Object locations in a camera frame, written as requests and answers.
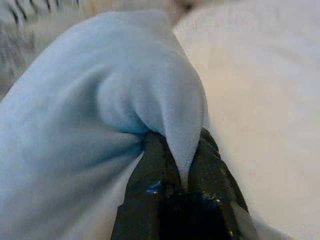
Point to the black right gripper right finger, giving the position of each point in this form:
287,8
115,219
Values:
212,175

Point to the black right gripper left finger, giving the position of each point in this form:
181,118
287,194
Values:
150,180

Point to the grey plush pillow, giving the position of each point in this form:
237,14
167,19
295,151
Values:
87,112

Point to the white quilted mattress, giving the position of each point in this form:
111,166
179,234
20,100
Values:
262,100

